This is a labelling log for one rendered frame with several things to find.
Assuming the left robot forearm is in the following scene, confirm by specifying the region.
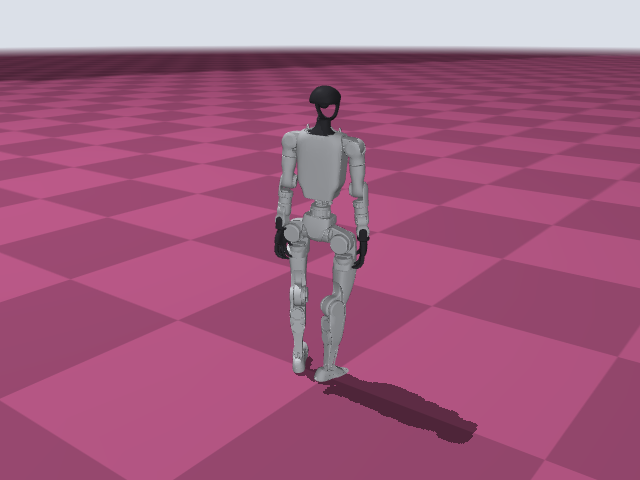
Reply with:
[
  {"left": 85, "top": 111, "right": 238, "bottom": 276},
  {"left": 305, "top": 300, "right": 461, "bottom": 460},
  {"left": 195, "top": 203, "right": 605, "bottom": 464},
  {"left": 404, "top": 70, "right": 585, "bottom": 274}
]
[{"left": 275, "top": 175, "right": 293, "bottom": 227}]

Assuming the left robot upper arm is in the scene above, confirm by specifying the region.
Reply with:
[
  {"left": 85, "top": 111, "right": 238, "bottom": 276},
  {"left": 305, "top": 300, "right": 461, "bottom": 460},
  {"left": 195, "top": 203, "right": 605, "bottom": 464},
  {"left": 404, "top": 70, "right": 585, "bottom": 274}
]
[{"left": 281, "top": 131, "right": 300, "bottom": 189}]

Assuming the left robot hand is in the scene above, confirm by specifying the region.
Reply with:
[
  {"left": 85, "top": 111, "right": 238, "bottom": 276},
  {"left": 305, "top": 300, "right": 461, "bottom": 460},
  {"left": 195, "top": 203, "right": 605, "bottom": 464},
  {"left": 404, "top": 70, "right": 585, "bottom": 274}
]
[{"left": 274, "top": 217, "right": 292, "bottom": 259}]

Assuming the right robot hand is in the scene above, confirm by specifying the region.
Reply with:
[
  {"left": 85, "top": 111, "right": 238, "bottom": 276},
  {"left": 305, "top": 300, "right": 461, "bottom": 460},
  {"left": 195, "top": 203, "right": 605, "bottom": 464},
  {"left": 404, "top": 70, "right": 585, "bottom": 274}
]
[{"left": 352, "top": 229, "right": 369, "bottom": 269}]

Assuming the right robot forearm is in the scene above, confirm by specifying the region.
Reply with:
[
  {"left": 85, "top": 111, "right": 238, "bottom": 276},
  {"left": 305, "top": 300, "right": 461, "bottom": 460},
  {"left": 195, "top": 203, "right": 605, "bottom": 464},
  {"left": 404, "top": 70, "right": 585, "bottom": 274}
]
[{"left": 353, "top": 182, "right": 370, "bottom": 237}]

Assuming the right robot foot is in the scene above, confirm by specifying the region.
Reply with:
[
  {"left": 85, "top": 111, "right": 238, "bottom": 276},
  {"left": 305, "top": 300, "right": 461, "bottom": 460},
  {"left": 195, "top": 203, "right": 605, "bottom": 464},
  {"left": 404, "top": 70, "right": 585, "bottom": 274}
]
[{"left": 314, "top": 364, "right": 349, "bottom": 382}]

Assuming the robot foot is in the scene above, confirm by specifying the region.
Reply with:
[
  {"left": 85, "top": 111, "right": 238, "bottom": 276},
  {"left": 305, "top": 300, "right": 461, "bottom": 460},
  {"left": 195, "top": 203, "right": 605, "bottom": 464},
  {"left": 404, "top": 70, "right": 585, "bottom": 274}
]
[
  {"left": 292, "top": 341, "right": 308, "bottom": 373},
  {"left": 314, "top": 364, "right": 349, "bottom": 382}
]

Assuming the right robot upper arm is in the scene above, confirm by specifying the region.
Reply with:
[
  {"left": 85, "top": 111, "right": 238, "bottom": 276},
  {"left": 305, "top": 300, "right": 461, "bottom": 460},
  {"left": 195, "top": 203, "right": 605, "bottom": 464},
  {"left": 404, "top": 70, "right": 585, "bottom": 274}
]
[{"left": 342, "top": 136, "right": 366, "bottom": 198}]

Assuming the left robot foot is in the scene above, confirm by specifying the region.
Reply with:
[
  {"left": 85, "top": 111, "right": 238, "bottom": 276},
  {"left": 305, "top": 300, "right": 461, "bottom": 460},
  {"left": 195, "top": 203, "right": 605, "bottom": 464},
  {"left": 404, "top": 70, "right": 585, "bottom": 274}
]
[{"left": 292, "top": 341, "right": 308, "bottom": 373}]

